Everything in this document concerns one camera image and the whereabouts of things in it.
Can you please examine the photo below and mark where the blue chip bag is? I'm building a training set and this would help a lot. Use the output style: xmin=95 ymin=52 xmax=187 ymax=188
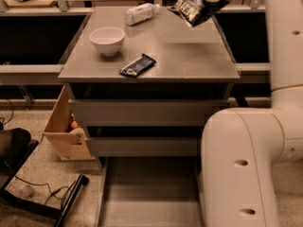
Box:
xmin=169 ymin=0 xmax=229 ymax=26

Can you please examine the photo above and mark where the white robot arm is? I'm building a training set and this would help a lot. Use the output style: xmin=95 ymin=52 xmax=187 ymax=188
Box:
xmin=202 ymin=0 xmax=303 ymax=227

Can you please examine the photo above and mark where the grey drawer cabinet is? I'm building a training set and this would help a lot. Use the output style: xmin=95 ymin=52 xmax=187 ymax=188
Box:
xmin=58 ymin=6 xmax=241 ymax=175

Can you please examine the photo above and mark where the grey top drawer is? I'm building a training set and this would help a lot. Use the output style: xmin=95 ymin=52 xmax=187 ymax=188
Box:
xmin=68 ymin=99 xmax=228 ymax=127

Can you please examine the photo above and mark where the grey drawer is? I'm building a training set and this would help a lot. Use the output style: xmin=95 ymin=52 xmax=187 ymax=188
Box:
xmin=86 ymin=137 xmax=200 ymax=157
xmin=68 ymin=99 xmax=228 ymax=127
xmin=96 ymin=157 xmax=205 ymax=227

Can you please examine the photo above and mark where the grey middle drawer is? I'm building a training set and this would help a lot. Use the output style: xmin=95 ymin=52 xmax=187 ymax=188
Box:
xmin=86 ymin=137 xmax=200 ymax=157

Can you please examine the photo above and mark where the grey bottom drawer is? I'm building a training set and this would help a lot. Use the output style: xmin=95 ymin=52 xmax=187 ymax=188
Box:
xmin=96 ymin=157 xmax=205 ymax=227

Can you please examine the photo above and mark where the dark bag on left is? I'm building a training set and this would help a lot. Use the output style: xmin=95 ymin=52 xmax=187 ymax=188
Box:
xmin=0 ymin=128 xmax=31 ymax=168

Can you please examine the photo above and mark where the clear plastic water bottle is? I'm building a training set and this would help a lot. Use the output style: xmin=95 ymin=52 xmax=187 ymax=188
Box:
xmin=124 ymin=3 xmax=161 ymax=26

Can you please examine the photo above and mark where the dark blue snack bar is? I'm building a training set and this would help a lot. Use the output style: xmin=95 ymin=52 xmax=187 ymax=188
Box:
xmin=119 ymin=54 xmax=156 ymax=78

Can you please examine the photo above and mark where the white ceramic bowl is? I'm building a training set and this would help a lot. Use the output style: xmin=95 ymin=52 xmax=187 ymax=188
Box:
xmin=90 ymin=27 xmax=125 ymax=56

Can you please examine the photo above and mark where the orange fruit in box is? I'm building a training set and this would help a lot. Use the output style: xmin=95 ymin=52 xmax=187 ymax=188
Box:
xmin=70 ymin=121 xmax=79 ymax=130

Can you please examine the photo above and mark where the brown cardboard box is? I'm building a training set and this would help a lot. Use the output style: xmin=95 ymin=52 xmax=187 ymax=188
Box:
xmin=44 ymin=86 xmax=94 ymax=160

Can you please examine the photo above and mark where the black metal stand left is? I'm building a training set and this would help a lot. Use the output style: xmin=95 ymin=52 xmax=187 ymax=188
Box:
xmin=0 ymin=140 xmax=89 ymax=227

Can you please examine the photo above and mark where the grey metal rail frame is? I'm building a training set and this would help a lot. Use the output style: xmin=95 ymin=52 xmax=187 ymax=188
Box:
xmin=0 ymin=6 xmax=270 ymax=107

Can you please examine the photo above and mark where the black cable on floor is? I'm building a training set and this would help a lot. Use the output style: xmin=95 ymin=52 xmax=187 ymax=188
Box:
xmin=13 ymin=173 xmax=79 ymax=206

